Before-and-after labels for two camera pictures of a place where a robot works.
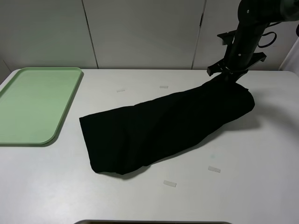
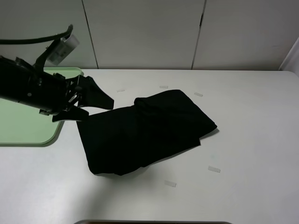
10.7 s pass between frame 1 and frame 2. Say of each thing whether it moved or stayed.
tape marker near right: stayed
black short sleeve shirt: moved
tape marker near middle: stayed
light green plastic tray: stayed
